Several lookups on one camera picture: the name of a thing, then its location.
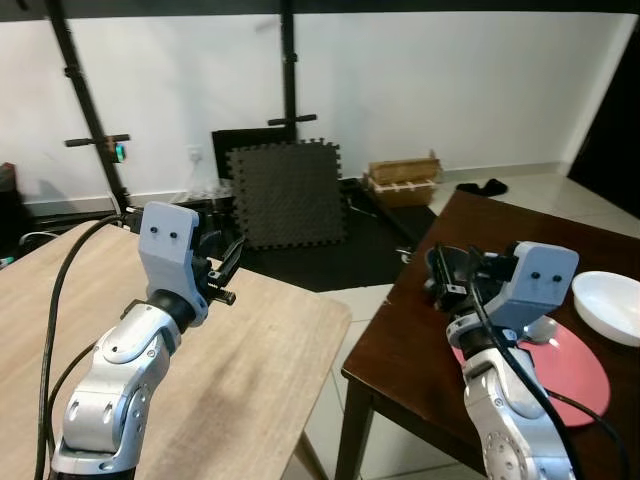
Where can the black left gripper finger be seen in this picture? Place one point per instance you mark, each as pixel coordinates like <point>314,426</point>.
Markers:
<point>212,243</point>
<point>233,258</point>

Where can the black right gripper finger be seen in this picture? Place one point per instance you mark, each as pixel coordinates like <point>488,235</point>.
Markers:
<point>435,270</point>

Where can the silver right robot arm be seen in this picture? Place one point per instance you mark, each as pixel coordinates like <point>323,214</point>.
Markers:
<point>497,420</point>

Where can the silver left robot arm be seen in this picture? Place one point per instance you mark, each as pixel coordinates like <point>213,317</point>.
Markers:
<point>110,385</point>

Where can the black floor mat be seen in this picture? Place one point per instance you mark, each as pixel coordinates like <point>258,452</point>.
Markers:
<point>370,255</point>

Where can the dark brown wooden table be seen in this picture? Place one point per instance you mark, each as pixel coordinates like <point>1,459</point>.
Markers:
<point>410,335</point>

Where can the light wooden table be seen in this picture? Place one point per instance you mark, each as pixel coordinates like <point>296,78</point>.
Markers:
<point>250,350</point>

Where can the dark grey foam puzzle mat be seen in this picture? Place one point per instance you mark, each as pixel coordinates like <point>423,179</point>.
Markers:
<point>285,195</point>

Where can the black slipper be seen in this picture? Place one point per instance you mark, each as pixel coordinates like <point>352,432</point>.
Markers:
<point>470,188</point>
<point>495,186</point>

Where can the silver metal spoon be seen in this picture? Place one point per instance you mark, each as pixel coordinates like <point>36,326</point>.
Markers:
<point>541,331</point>

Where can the wooden slat crate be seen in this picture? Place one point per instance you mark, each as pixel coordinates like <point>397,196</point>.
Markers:
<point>405,180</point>

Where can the small green lit device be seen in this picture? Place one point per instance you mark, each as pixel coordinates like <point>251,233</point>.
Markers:
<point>120,152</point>

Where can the pink round plate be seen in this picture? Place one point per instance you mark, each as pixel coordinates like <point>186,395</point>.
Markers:
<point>570,375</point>

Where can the white bowl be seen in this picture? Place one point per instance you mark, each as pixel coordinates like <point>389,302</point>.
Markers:
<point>612,305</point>

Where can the black slanted stand pole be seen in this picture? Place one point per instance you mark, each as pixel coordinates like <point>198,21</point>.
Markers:
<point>85,95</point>

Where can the black upright stand pole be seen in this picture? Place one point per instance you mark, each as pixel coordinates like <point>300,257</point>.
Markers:
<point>289,60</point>

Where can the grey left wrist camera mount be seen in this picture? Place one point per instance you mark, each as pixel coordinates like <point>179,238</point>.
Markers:
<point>168,250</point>

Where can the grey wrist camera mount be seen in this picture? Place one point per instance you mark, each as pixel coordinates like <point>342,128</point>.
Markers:
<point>168,250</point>
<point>540,280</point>

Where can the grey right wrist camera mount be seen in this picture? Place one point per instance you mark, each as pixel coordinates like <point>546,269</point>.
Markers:
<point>540,280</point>

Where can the white wall socket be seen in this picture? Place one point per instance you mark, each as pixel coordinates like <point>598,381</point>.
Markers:
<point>195,154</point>

